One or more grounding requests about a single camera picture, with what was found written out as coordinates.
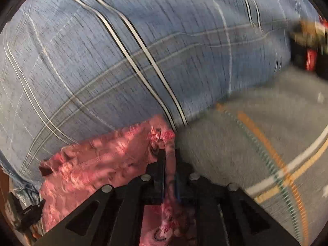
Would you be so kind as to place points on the grey checked bed sheet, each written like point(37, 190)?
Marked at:
point(230, 146)

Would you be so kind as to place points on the orange red snack packet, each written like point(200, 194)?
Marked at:
point(311, 59)

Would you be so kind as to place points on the black fur-trimmed jacket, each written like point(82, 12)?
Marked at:
point(297, 53)

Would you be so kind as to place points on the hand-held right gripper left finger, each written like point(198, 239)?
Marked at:
point(161, 179)

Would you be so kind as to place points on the pink floral shirt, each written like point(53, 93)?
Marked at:
point(102, 158)

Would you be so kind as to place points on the blue plaid quilt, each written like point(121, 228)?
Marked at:
point(102, 56)

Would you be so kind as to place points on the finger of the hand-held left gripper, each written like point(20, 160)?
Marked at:
point(44, 171)

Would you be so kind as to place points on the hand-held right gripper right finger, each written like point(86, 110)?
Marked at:
point(180, 184)

